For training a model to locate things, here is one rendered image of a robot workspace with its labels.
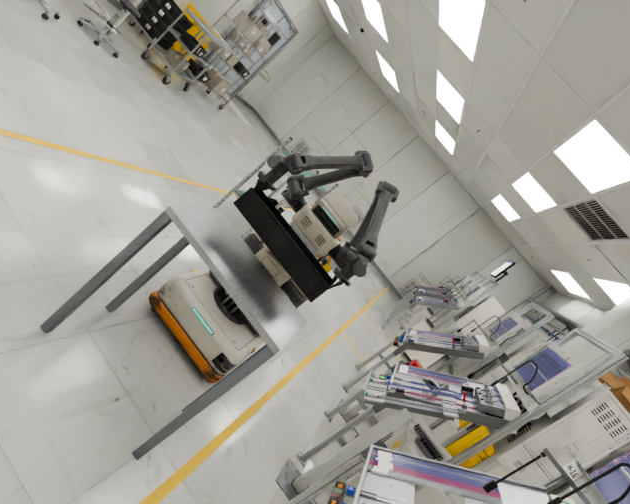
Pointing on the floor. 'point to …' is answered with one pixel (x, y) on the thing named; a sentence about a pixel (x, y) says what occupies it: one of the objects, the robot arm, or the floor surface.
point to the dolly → (161, 15)
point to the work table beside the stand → (276, 304)
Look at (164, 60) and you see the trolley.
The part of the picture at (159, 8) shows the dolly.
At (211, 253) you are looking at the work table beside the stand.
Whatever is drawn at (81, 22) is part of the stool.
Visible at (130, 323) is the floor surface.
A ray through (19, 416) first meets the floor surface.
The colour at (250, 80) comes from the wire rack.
